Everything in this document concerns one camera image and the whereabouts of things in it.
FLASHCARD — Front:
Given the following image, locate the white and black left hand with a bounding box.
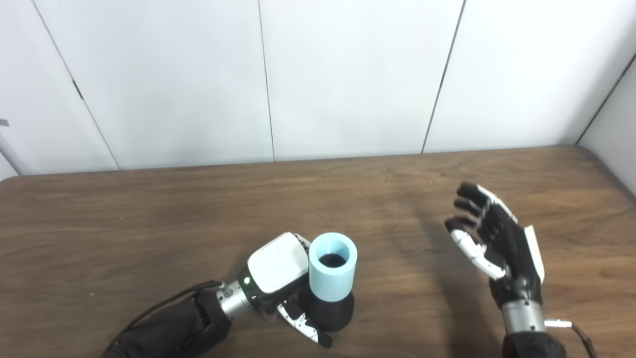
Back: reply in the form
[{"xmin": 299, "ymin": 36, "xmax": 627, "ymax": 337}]
[{"xmin": 238, "ymin": 232, "xmax": 332, "ymax": 349}]

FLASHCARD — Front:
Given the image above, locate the white and black right hand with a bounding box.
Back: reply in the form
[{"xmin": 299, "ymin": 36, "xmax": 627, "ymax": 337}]
[{"xmin": 445, "ymin": 181, "xmax": 546, "ymax": 309}]

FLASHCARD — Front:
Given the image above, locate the light blue cylinder cup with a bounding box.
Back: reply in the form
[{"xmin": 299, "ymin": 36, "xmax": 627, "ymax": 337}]
[{"xmin": 309, "ymin": 232, "xmax": 358, "ymax": 302}]

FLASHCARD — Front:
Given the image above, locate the black funnel-shaped nozzle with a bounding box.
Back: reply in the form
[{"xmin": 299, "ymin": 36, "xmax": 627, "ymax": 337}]
[{"xmin": 298, "ymin": 291, "xmax": 355, "ymax": 333}]

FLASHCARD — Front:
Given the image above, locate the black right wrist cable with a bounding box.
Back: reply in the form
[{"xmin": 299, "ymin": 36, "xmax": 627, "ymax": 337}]
[{"xmin": 544, "ymin": 320, "xmax": 598, "ymax": 358}]

